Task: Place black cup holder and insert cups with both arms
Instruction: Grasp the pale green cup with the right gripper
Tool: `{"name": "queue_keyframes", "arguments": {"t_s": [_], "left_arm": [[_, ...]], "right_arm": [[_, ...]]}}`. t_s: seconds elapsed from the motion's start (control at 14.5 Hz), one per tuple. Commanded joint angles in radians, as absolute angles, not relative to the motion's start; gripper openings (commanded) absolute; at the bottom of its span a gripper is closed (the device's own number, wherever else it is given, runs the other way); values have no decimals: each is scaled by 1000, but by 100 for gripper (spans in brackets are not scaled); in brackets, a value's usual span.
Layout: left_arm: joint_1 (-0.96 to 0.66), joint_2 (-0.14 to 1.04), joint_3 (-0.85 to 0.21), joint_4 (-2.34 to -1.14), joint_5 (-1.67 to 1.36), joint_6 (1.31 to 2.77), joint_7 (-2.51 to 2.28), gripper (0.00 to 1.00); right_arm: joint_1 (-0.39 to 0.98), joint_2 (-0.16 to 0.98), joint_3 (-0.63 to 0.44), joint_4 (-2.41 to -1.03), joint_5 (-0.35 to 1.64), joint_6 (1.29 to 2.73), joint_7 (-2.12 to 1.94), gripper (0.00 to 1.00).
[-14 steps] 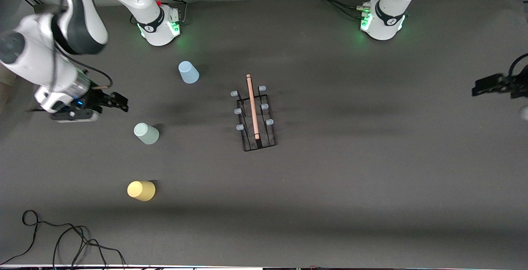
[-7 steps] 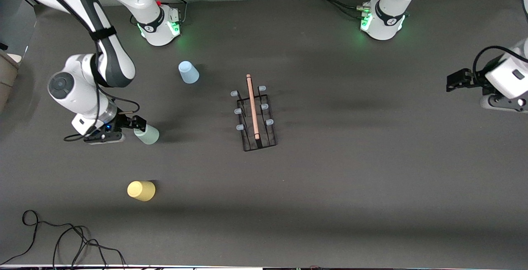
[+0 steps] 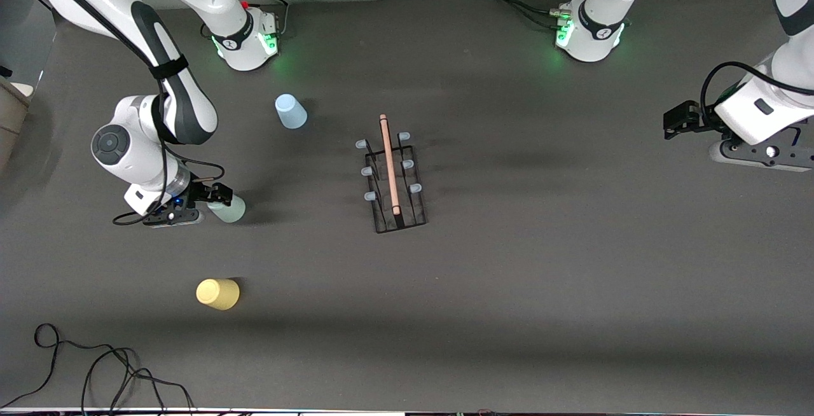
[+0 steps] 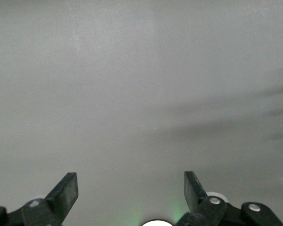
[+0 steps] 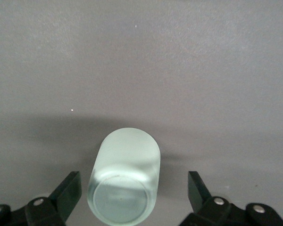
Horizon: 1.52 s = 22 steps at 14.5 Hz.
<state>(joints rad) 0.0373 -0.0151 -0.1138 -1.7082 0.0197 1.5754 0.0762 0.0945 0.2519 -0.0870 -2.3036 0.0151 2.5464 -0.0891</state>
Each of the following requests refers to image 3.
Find dark grey table cloth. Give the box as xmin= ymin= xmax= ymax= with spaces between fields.
xmin=0 ymin=0 xmax=814 ymax=414

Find black loose floor cable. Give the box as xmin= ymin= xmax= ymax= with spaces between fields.
xmin=0 ymin=323 xmax=195 ymax=414

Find black right arm base cables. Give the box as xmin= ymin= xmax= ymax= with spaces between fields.
xmin=237 ymin=0 xmax=291 ymax=38

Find yellow plastic cup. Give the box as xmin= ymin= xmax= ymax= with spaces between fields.
xmin=196 ymin=278 xmax=241 ymax=311

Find light blue plastic cup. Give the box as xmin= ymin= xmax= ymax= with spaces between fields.
xmin=275 ymin=94 xmax=308 ymax=130

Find beige rounded object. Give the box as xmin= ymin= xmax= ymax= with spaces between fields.
xmin=0 ymin=78 xmax=34 ymax=172

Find pale green plastic cup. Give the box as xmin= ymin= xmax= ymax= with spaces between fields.
xmin=207 ymin=195 xmax=247 ymax=224

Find black wire cup holder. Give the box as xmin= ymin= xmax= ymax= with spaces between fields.
xmin=355 ymin=114 xmax=428 ymax=235

